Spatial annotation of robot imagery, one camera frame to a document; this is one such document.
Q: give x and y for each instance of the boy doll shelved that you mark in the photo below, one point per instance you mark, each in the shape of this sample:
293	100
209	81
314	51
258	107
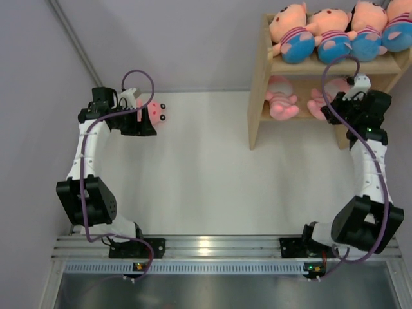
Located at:
332	39
289	35

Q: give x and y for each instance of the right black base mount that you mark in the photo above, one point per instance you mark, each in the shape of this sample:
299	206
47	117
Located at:
297	247

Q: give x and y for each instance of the boy doll back corner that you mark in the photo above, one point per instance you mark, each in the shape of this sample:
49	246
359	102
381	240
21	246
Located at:
368	20

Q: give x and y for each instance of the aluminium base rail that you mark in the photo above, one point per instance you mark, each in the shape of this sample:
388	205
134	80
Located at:
190	255

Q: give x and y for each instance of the boy doll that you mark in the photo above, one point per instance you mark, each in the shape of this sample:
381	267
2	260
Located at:
396	36

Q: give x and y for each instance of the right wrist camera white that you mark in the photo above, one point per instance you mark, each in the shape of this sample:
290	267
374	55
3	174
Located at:
361	85

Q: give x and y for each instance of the wooden two-tier shelf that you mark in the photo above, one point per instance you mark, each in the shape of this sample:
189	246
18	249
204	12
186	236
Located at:
384	72

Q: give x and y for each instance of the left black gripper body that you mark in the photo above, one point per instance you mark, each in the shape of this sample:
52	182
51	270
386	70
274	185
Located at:
128	124

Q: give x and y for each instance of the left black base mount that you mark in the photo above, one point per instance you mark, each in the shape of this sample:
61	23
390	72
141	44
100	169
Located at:
133	249

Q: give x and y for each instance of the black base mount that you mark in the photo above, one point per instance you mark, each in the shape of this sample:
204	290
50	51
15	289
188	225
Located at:
133	249
297	247

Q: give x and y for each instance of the pink striped plush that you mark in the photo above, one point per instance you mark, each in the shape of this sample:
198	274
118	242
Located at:
281	98
331	88
156	112

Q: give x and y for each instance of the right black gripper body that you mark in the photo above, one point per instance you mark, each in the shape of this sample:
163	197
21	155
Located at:
346	111

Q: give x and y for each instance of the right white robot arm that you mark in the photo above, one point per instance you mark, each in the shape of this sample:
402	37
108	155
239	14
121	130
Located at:
369	220

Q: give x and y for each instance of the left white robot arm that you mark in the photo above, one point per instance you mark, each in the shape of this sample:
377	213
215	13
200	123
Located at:
86	199

